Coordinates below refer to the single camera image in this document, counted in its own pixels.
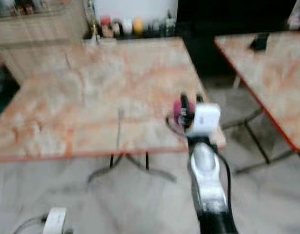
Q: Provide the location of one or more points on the dark brown round figurine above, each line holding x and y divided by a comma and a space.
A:
117, 28

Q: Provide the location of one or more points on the gold trophy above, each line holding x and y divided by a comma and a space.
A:
92, 22

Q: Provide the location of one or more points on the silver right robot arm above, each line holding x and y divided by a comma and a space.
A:
211, 178

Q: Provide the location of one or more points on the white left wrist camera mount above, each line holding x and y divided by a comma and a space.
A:
55, 220

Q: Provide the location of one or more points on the black low cabinet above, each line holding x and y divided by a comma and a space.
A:
233, 14

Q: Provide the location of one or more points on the small black box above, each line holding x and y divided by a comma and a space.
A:
260, 42

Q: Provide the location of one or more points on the white round figurine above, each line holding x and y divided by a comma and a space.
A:
127, 27

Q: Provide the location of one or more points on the yellow round figurine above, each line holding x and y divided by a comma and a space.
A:
138, 26

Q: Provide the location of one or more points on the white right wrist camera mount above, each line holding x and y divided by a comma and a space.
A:
204, 119

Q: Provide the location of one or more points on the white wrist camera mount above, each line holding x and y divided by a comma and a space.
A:
204, 119
55, 220

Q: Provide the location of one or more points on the jar with red lid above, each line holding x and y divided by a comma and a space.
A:
106, 28

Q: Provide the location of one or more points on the purple plastic cup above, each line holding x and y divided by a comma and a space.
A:
178, 109

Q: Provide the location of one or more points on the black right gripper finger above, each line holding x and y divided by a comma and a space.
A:
185, 105
199, 99

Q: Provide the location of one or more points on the light wooden cabinet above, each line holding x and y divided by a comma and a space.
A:
43, 31

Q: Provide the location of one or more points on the silver metal fork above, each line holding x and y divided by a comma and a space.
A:
119, 129

